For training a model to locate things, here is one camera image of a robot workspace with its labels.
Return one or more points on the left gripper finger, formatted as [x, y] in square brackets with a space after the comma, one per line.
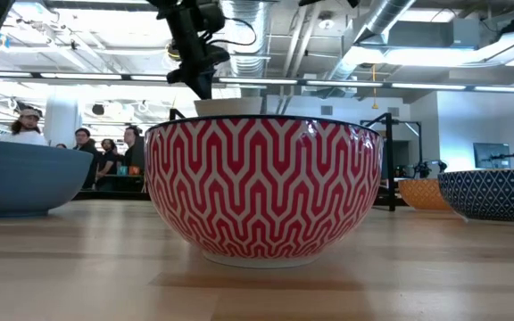
[203, 87]

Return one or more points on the red white patterned bowl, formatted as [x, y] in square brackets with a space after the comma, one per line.
[261, 187]

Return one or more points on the teal matte bowl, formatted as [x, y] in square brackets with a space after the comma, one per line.
[20, 178]

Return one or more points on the navy white patterned bowl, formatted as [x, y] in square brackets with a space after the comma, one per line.
[493, 194]

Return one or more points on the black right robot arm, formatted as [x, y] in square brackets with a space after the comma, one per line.
[328, 2]

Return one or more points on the long ceiling light bar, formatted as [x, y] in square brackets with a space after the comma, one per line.
[257, 81]

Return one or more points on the orange cup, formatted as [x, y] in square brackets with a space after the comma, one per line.
[134, 170]

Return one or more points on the teal cup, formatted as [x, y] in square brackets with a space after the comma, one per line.
[122, 170]

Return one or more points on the dark background desk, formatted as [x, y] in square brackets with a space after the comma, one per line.
[114, 187]

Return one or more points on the white column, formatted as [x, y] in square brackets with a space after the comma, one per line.
[63, 120]

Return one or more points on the person with cap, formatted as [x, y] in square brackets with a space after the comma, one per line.
[27, 129]

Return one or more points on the yellow patterned bowl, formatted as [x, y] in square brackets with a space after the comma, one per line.
[420, 194]

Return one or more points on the black computer monitor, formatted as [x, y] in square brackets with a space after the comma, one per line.
[491, 155]

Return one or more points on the silver spiral air duct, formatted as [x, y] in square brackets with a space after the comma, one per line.
[248, 44]

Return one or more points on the large silver air duct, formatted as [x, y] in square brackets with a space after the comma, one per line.
[382, 18]

